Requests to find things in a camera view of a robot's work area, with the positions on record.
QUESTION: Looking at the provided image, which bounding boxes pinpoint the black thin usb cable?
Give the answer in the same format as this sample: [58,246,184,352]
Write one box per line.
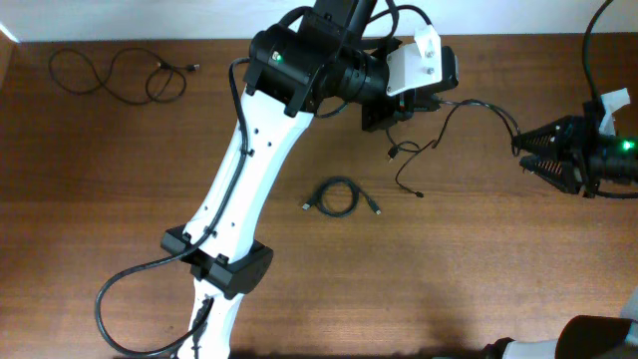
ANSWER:
[47,46,200,106]

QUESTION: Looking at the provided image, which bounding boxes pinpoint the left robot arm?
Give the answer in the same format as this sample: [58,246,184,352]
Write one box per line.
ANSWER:
[161,1,458,358]

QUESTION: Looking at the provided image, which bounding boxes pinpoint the black braided usb cable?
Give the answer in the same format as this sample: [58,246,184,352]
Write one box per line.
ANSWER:
[385,98,522,199]

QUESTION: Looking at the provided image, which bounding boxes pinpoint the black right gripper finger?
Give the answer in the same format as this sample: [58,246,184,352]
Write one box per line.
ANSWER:
[519,156,583,194]
[512,116,577,156]

